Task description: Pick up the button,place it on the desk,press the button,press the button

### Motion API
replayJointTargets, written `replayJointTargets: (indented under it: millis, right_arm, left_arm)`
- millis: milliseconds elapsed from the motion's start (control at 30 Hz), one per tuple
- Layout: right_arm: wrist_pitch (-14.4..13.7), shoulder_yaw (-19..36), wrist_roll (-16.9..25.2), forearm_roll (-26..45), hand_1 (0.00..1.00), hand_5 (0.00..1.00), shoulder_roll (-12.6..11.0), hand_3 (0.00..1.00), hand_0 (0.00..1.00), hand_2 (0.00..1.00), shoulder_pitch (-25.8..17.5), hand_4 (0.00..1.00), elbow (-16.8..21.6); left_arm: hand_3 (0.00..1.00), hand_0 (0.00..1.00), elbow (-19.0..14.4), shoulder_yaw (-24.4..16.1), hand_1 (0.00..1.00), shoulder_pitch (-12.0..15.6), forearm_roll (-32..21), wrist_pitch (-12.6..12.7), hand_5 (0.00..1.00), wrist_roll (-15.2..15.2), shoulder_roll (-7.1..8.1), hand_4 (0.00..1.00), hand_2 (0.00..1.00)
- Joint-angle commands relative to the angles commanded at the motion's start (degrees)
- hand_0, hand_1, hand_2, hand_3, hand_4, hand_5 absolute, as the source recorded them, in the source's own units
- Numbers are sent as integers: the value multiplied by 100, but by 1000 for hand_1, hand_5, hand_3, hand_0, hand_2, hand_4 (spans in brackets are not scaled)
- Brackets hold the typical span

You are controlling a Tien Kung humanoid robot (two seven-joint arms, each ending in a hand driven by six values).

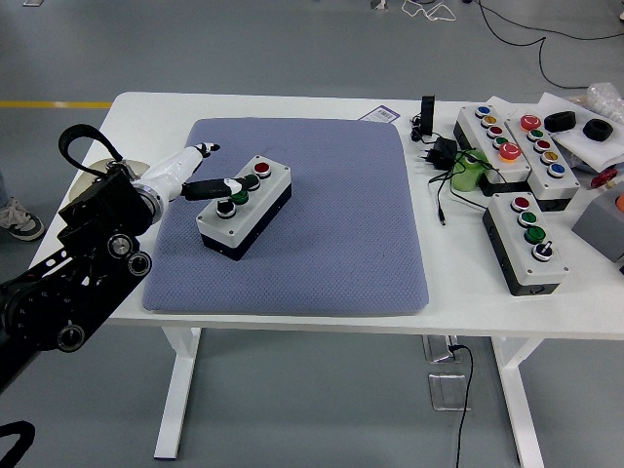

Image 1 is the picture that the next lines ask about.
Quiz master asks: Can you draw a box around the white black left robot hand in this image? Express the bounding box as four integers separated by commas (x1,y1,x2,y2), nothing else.
137,140,263,206

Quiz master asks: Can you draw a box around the clear plastic bag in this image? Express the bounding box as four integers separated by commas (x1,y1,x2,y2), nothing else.
567,81,624,126

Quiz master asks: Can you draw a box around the black power adapter plug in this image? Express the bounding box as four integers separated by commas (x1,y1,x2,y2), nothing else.
415,136,459,172

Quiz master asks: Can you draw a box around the white table leg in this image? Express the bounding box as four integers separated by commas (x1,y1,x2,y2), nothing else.
489,335,545,468
153,327,203,460

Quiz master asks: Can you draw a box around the black foam ring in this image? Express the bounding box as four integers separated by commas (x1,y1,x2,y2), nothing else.
543,110,576,133
583,118,614,142

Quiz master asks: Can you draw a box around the grey box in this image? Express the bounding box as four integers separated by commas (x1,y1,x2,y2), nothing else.
570,180,624,264

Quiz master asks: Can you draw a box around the black floor cable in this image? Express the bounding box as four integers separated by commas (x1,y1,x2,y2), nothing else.
475,0,624,90

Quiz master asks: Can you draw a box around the purple white label card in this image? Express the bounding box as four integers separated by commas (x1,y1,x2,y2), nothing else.
361,104,401,123

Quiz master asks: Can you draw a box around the five-button box, blue end button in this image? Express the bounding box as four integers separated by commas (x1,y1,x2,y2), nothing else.
504,113,582,214
452,104,532,189

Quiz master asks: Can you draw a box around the white floor cable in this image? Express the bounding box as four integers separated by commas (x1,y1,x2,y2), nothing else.
402,0,458,23

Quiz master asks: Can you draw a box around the black adapter cord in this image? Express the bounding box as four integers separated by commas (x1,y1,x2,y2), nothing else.
427,149,508,228

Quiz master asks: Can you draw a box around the four-button control box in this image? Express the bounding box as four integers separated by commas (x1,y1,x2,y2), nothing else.
195,154,293,262
482,192,570,297

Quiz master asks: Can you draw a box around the blue-grey textured mat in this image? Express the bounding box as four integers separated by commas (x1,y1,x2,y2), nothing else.
141,116,431,316

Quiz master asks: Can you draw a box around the black upright small device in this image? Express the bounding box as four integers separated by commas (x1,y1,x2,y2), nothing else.
419,95,436,137

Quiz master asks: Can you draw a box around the clear acrylic bracket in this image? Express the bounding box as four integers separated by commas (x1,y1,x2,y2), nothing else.
427,372,472,411
422,334,459,363

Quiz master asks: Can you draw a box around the person's shoe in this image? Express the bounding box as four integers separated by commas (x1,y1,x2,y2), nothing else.
0,197,46,242

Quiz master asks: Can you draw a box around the black cable with plug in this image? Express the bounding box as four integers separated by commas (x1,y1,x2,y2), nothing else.
448,343,475,468

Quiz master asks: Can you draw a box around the green cylindrical cup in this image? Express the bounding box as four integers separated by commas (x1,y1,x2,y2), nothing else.
448,149,494,194

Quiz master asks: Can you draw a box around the red round knob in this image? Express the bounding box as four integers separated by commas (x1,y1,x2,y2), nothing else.
590,168,619,190

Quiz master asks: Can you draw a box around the thin black cable bundle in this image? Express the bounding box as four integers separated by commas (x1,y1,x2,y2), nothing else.
408,112,443,145

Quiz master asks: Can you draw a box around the white flat box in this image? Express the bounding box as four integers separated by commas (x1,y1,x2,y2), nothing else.
487,91,624,175

